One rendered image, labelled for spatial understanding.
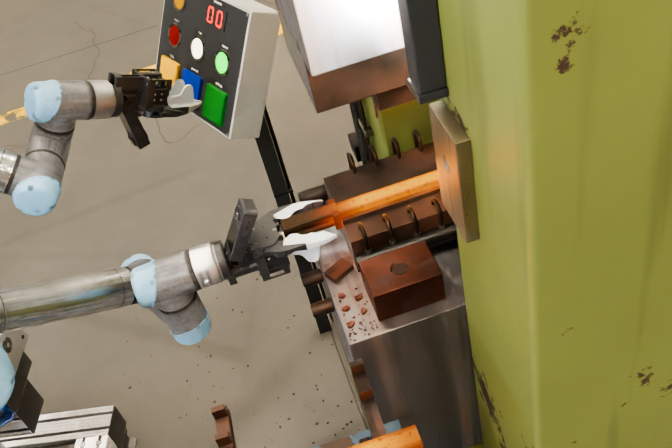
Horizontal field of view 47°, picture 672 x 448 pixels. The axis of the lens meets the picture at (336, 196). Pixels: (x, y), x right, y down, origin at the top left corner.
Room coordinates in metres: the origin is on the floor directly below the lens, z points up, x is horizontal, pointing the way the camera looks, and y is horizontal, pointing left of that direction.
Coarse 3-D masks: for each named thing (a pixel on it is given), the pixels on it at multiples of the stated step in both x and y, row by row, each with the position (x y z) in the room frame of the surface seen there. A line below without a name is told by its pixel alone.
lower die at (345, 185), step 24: (432, 144) 1.15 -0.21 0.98; (360, 168) 1.14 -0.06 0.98; (384, 168) 1.12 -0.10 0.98; (408, 168) 1.09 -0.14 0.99; (432, 168) 1.07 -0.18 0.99; (336, 192) 1.07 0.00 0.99; (360, 192) 1.06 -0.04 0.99; (432, 192) 1.00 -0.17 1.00; (360, 216) 0.99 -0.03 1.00; (408, 216) 0.96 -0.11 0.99; (432, 216) 0.95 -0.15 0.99; (360, 240) 0.94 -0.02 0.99; (384, 240) 0.94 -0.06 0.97
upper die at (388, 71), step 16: (288, 32) 1.05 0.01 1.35; (288, 48) 1.12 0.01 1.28; (304, 64) 0.94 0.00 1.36; (352, 64) 0.94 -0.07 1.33; (368, 64) 0.95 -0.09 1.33; (384, 64) 0.95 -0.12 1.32; (400, 64) 0.95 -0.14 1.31; (304, 80) 0.99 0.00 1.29; (320, 80) 0.94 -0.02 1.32; (336, 80) 0.94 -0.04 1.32; (352, 80) 0.94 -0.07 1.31; (368, 80) 0.95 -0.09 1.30; (384, 80) 0.95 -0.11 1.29; (400, 80) 0.95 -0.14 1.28; (320, 96) 0.94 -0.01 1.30; (336, 96) 0.94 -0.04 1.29; (352, 96) 0.94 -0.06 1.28; (368, 96) 0.94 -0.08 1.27; (320, 112) 0.94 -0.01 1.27
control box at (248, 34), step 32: (192, 0) 1.61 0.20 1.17; (224, 0) 1.52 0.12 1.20; (160, 32) 1.68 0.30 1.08; (192, 32) 1.58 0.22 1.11; (224, 32) 1.48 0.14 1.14; (256, 32) 1.43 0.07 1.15; (192, 64) 1.55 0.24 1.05; (256, 64) 1.42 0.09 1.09; (256, 96) 1.41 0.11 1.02; (224, 128) 1.39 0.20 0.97; (256, 128) 1.40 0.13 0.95
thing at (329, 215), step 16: (416, 176) 1.04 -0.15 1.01; (432, 176) 1.03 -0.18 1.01; (368, 192) 1.03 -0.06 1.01; (384, 192) 1.02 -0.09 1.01; (400, 192) 1.01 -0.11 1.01; (416, 192) 1.01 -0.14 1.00; (320, 208) 1.02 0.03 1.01; (336, 208) 1.01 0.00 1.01; (352, 208) 1.00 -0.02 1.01; (368, 208) 1.00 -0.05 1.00; (288, 224) 1.00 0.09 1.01; (304, 224) 0.99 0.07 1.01; (320, 224) 1.00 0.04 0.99; (336, 224) 0.99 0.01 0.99
